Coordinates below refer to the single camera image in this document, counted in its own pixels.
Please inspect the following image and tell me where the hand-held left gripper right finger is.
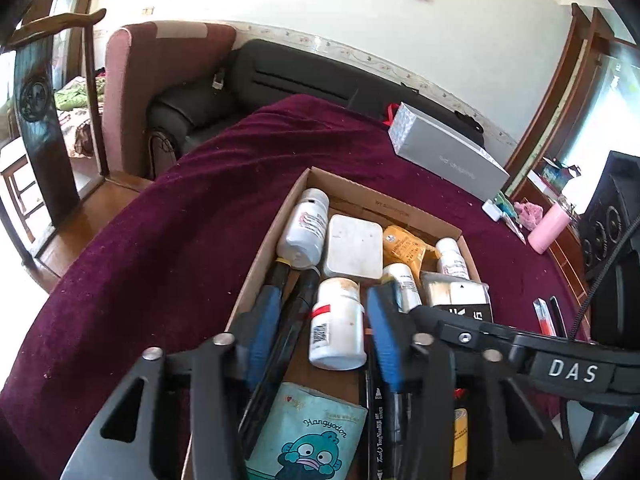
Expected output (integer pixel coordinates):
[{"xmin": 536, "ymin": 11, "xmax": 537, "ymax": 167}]
[{"xmin": 366, "ymin": 282, "xmax": 583, "ymax": 480}]

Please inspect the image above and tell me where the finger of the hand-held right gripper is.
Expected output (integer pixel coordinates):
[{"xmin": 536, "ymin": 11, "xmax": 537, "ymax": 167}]
[{"xmin": 412, "ymin": 306, "xmax": 535, "ymax": 376}]

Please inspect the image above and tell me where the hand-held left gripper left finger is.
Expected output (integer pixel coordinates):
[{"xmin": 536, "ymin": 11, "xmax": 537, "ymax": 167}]
[{"xmin": 60, "ymin": 285, "xmax": 283, "ymax": 480}]

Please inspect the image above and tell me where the black marker grey cap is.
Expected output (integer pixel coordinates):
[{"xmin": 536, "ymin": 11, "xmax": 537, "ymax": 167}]
[{"xmin": 239, "ymin": 267, "xmax": 321, "ymax": 456}]

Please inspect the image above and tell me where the white medicine bottle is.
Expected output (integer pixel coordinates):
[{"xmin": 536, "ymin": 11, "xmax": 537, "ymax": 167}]
[
  {"xmin": 309, "ymin": 277, "xmax": 367, "ymax": 372},
  {"xmin": 276, "ymin": 188, "xmax": 330, "ymax": 270}
]

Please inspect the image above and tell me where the white box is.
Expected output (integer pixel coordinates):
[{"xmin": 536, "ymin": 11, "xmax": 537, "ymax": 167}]
[{"xmin": 320, "ymin": 214, "xmax": 385, "ymax": 281}]

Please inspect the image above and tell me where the teal tissue pack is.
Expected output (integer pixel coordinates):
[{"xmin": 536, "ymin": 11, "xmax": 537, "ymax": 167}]
[{"xmin": 247, "ymin": 382, "xmax": 368, "ymax": 480}]

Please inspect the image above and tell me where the cardboard box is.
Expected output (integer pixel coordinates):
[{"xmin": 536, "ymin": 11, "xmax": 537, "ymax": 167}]
[{"xmin": 182, "ymin": 166, "xmax": 483, "ymax": 480}]

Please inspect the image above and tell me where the yellow snack packet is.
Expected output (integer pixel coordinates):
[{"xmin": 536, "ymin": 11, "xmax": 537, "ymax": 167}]
[{"xmin": 382, "ymin": 225, "xmax": 441, "ymax": 273}]

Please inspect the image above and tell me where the yellow small box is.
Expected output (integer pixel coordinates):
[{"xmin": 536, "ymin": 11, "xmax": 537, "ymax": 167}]
[{"xmin": 452, "ymin": 390, "xmax": 471, "ymax": 468}]

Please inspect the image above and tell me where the wooden panelled ledge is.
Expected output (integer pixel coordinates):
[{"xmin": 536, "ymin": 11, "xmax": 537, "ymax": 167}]
[{"xmin": 505, "ymin": 160, "xmax": 593, "ymax": 321}]

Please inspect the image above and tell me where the clear plastic tube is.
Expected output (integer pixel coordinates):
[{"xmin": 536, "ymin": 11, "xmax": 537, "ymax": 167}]
[{"xmin": 502, "ymin": 210, "xmax": 528, "ymax": 245}]

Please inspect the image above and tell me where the maroon blanket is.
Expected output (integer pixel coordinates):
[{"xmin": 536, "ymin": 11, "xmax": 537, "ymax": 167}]
[{"xmin": 0, "ymin": 94, "xmax": 591, "ymax": 480}]

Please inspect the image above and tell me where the pink thermos bottle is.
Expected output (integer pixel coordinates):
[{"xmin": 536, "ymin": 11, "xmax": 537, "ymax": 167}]
[{"xmin": 528, "ymin": 202, "xmax": 573, "ymax": 255}]

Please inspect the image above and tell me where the pink cloth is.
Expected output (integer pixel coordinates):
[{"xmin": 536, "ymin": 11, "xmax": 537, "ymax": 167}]
[{"xmin": 515, "ymin": 201, "xmax": 545, "ymax": 228}]

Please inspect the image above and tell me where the grey rectangular box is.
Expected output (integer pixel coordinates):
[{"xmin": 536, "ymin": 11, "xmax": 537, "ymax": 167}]
[{"xmin": 387, "ymin": 102, "xmax": 511, "ymax": 202}]

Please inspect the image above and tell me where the colourful printed box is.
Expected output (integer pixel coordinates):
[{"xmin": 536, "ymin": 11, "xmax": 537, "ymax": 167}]
[{"xmin": 542, "ymin": 159, "xmax": 581, "ymax": 192}]

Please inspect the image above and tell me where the black leather sofa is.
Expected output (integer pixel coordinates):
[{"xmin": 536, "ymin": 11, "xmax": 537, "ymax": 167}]
[{"xmin": 147, "ymin": 39, "xmax": 486, "ymax": 181}]

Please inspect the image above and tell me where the pink armchair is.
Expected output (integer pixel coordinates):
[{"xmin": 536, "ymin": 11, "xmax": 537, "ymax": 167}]
[{"xmin": 102, "ymin": 22, "xmax": 237, "ymax": 181}]

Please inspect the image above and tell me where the wooden stool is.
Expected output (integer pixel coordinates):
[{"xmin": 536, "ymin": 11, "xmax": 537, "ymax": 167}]
[{"xmin": 0, "ymin": 135, "xmax": 38, "ymax": 246}]

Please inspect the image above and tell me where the dark wooden chair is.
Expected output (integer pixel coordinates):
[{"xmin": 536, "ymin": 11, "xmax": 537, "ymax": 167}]
[{"xmin": 10, "ymin": 8, "xmax": 111, "ymax": 261}]

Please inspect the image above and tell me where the floral bedding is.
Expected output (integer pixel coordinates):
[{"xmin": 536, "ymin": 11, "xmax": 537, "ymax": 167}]
[{"xmin": 52, "ymin": 75, "xmax": 108, "ymax": 158}]

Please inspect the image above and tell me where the black strap bag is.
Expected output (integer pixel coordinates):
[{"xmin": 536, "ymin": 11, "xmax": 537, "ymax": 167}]
[{"xmin": 452, "ymin": 110, "xmax": 486, "ymax": 133}]

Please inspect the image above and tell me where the wooden window frame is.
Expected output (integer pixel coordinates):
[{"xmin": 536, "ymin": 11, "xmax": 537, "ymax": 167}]
[{"xmin": 505, "ymin": 2, "xmax": 640, "ymax": 196}]

